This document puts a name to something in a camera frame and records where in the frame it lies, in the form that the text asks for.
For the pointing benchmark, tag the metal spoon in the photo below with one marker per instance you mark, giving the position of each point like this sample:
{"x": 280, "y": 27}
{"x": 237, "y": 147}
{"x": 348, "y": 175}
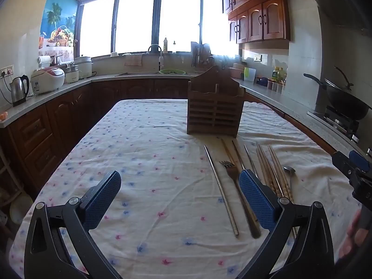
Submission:
{"x": 289, "y": 170}

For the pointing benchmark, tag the small wall socket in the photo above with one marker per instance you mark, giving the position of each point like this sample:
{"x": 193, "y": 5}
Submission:
{"x": 257, "y": 58}

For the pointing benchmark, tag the thin grey chopstick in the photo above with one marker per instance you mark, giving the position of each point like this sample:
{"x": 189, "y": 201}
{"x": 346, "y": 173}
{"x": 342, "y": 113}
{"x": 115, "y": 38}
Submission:
{"x": 250, "y": 159}

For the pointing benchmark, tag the yellow dish soap bottle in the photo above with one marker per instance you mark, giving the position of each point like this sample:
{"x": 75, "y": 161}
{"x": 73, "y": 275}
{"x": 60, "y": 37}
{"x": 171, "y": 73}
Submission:
{"x": 165, "y": 46}

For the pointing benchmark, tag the light wooden chopstick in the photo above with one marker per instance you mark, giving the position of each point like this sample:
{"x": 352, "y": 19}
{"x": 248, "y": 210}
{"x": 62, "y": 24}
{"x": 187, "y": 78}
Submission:
{"x": 268, "y": 167}
{"x": 282, "y": 170}
{"x": 278, "y": 168}
{"x": 263, "y": 162}
{"x": 273, "y": 168}

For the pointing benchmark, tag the steel electric kettle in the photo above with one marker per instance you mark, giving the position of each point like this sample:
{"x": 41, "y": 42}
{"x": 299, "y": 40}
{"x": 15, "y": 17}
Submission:
{"x": 19, "y": 91}

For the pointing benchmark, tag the small clear bottle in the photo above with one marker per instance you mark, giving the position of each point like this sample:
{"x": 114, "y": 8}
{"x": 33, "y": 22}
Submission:
{"x": 174, "y": 48}

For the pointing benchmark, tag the wooden utensil holder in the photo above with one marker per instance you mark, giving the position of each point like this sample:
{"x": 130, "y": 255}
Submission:
{"x": 213, "y": 113}

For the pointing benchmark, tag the wooden wall cabinets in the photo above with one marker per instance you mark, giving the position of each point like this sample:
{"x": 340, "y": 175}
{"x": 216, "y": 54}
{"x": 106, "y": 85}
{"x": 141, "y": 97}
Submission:
{"x": 261, "y": 17}

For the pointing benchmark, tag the gas stove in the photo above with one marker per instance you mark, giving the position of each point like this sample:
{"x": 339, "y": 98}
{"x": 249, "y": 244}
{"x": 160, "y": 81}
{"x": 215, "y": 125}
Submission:
{"x": 340, "y": 122}

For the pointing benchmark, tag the wooden base cabinets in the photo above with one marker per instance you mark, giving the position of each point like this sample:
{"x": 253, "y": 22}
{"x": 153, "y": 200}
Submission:
{"x": 58, "y": 122}

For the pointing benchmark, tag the white round dish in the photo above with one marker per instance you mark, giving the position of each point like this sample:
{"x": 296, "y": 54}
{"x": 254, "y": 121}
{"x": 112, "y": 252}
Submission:
{"x": 21, "y": 209}

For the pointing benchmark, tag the black wok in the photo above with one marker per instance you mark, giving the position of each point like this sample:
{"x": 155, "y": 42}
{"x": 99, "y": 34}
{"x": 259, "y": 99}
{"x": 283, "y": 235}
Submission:
{"x": 343, "y": 101}

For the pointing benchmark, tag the steel chopstick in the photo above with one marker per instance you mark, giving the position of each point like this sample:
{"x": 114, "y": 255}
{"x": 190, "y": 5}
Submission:
{"x": 221, "y": 189}

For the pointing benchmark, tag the kitchen window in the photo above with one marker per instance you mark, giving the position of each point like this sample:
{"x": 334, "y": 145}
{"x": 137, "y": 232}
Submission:
{"x": 133, "y": 20}

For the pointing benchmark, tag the range hood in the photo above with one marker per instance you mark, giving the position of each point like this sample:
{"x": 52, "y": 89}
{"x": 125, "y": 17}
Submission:
{"x": 343, "y": 3}

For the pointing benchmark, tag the dish rack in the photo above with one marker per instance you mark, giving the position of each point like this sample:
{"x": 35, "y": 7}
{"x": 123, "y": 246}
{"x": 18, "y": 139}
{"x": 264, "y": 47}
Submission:
{"x": 200, "y": 53}

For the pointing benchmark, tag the white seasoning jars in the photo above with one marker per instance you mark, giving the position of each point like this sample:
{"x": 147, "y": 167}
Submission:
{"x": 275, "y": 86}

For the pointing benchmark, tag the speckled kitchen countertop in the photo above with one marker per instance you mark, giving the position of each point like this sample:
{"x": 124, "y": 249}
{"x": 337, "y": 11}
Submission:
{"x": 290, "y": 104}

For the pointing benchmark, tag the tropical fruit wall poster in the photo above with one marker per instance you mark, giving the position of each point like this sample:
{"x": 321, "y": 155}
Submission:
{"x": 58, "y": 14}

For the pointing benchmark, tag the white and red rice cooker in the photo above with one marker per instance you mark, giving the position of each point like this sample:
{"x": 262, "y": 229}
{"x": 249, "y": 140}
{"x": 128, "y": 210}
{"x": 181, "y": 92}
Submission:
{"x": 48, "y": 80}

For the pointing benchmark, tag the wall socket strip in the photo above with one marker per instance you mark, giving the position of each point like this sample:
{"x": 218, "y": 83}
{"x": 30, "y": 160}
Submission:
{"x": 7, "y": 71}

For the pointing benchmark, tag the orange item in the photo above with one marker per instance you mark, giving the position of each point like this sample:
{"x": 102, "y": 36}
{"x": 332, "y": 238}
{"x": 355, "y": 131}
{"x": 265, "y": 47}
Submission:
{"x": 3, "y": 116}

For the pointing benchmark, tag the tall white rice cooker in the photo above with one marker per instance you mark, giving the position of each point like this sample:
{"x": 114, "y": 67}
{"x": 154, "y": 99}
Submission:
{"x": 84, "y": 66}

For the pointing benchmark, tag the floral white tablecloth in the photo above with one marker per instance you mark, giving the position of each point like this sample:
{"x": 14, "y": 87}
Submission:
{"x": 151, "y": 157}

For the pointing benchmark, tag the curved kitchen faucet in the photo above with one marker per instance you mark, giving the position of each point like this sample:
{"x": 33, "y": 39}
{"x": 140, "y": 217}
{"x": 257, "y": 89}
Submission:
{"x": 160, "y": 58}

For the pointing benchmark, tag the green and white container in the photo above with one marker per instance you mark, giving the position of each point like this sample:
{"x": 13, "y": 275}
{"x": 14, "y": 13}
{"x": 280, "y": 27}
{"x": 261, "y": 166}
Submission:
{"x": 250, "y": 74}

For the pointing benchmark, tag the person's right hand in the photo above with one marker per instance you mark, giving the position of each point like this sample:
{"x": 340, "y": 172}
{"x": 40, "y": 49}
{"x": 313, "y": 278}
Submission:
{"x": 353, "y": 235}

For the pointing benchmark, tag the cooking oil bottles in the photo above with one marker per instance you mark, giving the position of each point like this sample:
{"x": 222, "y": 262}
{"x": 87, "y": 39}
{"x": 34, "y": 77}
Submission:
{"x": 278, "y": 74}

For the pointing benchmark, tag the paper towel roll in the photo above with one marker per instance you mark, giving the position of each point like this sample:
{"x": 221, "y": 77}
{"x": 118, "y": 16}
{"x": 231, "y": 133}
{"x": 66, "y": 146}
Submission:
{"x": 44, "y": 62}

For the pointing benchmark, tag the kitchen tool cup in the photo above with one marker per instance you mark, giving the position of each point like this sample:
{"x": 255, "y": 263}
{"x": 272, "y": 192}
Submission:
{"x": 223, "y": 62}

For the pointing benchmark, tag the beige pot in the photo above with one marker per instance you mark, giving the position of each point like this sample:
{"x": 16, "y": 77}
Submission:
{"x": 237, "y": 71}

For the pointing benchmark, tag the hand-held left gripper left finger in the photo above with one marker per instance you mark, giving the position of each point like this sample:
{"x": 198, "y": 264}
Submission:
{"x": 101, "y": 197}

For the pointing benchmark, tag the green basin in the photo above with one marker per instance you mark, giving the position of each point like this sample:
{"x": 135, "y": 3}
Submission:
{"x": 172, "y": 71}

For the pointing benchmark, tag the metal fork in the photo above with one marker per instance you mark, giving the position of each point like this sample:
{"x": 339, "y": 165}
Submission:
{"x": 229, "y": 171}

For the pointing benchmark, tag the small white cooker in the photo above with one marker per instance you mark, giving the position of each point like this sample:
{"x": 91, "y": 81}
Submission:
{"x": 72, "y": 75}

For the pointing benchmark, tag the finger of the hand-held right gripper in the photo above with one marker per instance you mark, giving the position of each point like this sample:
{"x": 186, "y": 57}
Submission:
{"x": 359, "y": 160}
{"x": 347, "y": 165}

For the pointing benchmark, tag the dark wooden chopstick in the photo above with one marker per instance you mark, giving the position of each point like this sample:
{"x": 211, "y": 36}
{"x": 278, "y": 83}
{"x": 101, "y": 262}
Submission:
{"x": 238, "y": 155}
{"x": 226, "y": 151}

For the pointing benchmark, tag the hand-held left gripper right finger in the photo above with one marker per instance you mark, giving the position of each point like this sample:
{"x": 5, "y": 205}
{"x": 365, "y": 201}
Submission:
{"x": 255, "y": 200}

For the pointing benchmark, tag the blue kitchen item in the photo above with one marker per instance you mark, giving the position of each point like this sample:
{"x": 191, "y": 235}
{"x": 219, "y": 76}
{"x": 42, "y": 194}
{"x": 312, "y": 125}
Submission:
{"x": 263, "y": 82}

